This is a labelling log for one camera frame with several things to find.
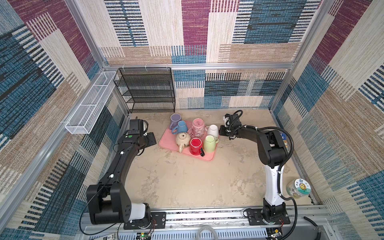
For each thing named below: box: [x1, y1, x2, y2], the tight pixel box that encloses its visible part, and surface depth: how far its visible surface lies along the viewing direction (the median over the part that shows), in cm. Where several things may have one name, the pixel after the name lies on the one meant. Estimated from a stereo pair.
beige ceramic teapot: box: [175, 132, 191, 153], surface depth 96 cm
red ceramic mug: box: [189, 137, 205, 157], surface depth 94 cm
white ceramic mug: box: [205, 124, 219, 138], surface depth 98 cm
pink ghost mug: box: [187, 118, 205, 138], surface depth 101 cm
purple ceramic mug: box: [169, 113, 182, 130], surface depth 107 cm
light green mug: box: [203, 134, 220, 153], surface depth 94 cm
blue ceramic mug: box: [172, 120, 188, 135], surface depth 102 cm
